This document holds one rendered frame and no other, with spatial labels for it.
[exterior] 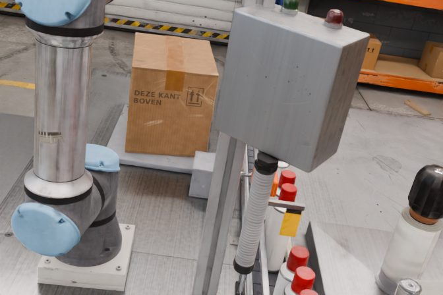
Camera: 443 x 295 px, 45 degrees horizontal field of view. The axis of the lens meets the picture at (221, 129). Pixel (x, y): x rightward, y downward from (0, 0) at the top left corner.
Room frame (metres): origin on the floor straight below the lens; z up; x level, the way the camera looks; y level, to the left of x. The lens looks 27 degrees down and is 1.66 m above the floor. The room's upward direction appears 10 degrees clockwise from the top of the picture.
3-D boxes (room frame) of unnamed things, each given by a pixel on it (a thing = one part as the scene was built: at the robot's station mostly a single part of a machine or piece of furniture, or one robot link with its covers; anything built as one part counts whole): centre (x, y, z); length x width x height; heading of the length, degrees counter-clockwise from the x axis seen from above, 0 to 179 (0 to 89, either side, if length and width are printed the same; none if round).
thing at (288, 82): (0.74, -0.09, 1.38); 0.17 x 0.10 x 0.19; 58
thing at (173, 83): (1.52, 0.18, 0.99); 0.30 x 0.24 x 0.27; 11
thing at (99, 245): (0.91, 0.25, 0.92); 0.15 x 0.15 x 0.10
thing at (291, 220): (0.80, -0.15, 1.09); 0.03 x 0.01 x 0.06; 93
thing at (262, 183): (0.68, -0.07, 1.18); 0.04 x 0.04 x 0.21
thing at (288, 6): (0.77, -0.07, 1.49); 0.03 x 0.03 x 0.02
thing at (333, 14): (0.74, -0.13, 1.49); 0.03 x 0.03 x 0.02
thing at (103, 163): (0.91, 0.25, 1.04); 0.13 x 0.12 x 0.14; 173
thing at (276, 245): (0.93, -0.16, 0.98); 0.05 x 0.05 x 0.20
